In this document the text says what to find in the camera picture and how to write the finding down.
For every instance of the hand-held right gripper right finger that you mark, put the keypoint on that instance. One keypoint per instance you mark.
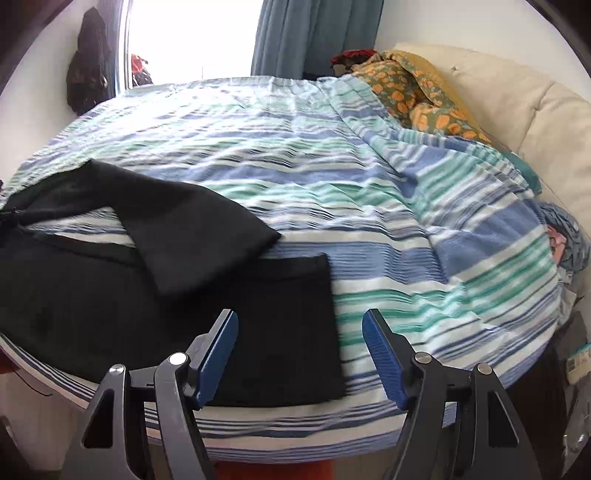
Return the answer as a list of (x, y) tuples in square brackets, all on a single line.
[(384, 357)]

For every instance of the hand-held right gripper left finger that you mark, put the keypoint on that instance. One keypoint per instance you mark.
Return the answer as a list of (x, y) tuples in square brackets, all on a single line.
[(216, 357)]

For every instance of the black pants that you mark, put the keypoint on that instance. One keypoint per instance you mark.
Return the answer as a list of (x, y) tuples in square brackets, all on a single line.
[(92, 300)]

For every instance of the blue green striped blanket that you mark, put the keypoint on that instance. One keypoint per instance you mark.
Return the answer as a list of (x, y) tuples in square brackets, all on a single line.
[(323, 184)]

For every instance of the grey blue cloth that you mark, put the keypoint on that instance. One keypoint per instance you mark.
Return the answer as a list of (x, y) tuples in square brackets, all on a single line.
[(568, 235)]

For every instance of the orange floral blanket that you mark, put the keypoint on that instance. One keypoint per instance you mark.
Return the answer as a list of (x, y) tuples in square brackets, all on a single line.
[(401, 92)]

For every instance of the white pillow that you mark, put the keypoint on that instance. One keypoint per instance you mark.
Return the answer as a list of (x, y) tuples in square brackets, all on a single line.
[(508, 92)]

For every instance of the red cloth at window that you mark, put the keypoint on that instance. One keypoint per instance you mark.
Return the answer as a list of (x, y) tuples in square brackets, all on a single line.
[(141, 71)]

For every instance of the red and black cloth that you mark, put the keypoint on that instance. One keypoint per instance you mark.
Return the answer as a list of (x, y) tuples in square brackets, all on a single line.
[(351, 60)]

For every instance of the dark hanging clothes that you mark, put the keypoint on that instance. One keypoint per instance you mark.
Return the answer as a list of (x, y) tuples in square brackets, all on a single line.
[(90, 69)]

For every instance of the window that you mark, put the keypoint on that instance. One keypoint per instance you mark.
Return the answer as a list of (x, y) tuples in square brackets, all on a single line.
[(194, 41)]

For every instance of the blue curtain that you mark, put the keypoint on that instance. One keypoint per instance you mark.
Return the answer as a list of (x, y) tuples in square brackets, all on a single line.
[(314, 37)]

